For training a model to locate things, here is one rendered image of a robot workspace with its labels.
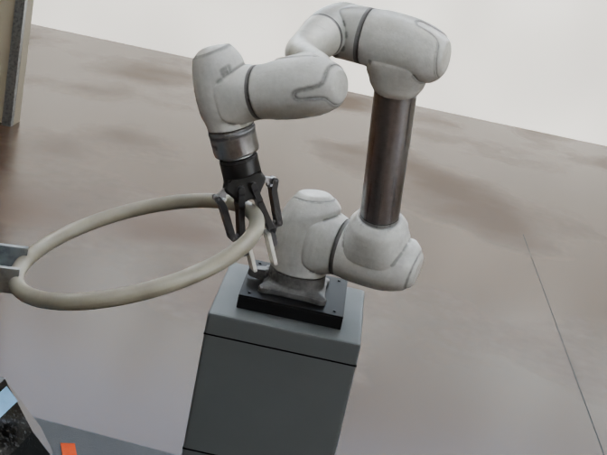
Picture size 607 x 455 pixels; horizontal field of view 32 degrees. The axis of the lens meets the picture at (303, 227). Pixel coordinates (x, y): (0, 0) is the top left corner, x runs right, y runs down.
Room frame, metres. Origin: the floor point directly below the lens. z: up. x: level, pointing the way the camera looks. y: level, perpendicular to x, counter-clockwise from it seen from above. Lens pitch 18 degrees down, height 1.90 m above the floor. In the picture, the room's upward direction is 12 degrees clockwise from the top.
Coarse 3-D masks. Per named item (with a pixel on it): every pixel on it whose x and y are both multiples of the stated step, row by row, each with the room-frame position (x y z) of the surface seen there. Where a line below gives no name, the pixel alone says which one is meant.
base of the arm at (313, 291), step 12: (252, 276) 2.70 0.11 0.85; (264, 276) 2.69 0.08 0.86; (276, 276) 2.65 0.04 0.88; (288, 276) 2.63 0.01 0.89; (324, 276) 2.69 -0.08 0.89; (264, 288) 2.62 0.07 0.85; (276, 288) 2.63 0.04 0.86; (288, 288) 2.63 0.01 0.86; (300, 288) 2.63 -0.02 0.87; (312, 288) 2.65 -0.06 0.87; (324, 288) 2.70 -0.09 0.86; (300, 300) 2.62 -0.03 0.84; (312, 300) 2.62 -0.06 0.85; (324, 300) 2.63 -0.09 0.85
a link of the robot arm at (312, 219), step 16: (304, 192) 2.70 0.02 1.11; (320, 192) 2.72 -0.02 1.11; (288, 208) 2.67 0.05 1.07; (304, 208) 2.65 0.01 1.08; (320, 208) 2.65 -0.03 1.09; (336, 208) 2.67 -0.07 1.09; (288, 224) 2.65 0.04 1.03; (304, 224) 2.63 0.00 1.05; (320, 224) 2.63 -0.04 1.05; (336, 224) 2.64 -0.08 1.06; (288, 240) 2.64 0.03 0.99; (304, 240) 2.63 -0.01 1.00; (320, 240) 2.61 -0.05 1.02; (288, 256) 2.64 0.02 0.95; (304, 256) 2.62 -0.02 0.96; (320, 256) 2.61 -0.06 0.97; (288, 272) 2.64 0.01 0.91; (304, 272) 2.63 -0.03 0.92; (320, 272) 2.63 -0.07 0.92
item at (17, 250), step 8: (0, 248) 1.89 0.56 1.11; (8, 248) 1.90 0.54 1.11; (16, 248) 1.90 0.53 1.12; (24, 248) 1.90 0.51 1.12; (0, 256) 1.89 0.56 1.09; (8, 256) 1.90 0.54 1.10; (16, 256) 1.90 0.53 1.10; (0, 264) 1.89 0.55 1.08; (8, 264) 1.90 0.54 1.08; (0, 272) 1.79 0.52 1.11; (8, 272) 1.79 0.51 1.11; (16, 272) 1.79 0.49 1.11; (0, 280) 1.79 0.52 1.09; (8, 280) 1.79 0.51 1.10; (0, 288) 1.79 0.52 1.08; (8, 288) 1.79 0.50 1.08
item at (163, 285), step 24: (96, 216) 2.07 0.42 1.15; (120, 216) 2.09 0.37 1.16; (48, 240) 1.98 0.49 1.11; (240, 240) 1.79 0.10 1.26; (24, 264) 1.87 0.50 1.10; (216, 264) 1.72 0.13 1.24; (24, 288) 1.73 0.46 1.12; (120, 288) 1.66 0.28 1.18; (144, 288) 1.65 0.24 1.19; (168, 288) 1.66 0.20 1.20
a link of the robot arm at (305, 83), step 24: (312, 24) 2.35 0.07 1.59; (336, 24) 2.39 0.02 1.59; (288, 48) 2.23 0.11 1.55; (312, 48) 2.13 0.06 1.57; (336, 48) 2.38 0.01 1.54; (264, 72) 1.90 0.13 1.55; (288, 72) 1.88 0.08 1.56; (312, 72) 1.86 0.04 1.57; (336, 72) 1.88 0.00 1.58; (264, 96) 1.88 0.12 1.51; (288, 96) 1.86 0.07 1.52; (312, 96) 1.86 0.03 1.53; (336, 96) 1.87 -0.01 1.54
